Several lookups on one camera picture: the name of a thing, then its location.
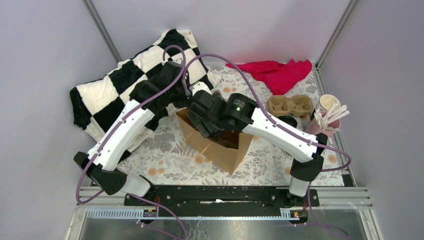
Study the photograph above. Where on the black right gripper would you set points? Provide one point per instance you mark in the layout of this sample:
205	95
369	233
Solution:
197	121

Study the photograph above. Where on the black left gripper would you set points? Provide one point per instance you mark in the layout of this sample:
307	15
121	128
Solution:
181	104

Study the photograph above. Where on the brown paper bag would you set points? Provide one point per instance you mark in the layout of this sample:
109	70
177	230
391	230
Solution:
226	150

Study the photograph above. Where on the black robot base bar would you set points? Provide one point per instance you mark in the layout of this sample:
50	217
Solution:
223	201

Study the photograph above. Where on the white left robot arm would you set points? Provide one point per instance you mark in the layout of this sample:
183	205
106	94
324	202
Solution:
148	100

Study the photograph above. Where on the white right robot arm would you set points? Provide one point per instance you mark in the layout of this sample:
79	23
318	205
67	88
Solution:
246	116

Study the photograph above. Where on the floral patterned table mat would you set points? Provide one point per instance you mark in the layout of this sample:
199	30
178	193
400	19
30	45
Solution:
161	159

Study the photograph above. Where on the brown cardboard cup carrier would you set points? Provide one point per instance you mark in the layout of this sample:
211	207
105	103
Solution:
297	105

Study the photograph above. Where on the red cloth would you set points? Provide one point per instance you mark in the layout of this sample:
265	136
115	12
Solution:
278	77

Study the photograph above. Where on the black white checkered blanket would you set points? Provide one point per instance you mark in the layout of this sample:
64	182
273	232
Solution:
97	104

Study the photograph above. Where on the pink straw holder cup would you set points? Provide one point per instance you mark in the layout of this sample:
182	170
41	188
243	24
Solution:
314	128

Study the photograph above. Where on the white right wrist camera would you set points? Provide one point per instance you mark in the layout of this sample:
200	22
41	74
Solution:
198	87

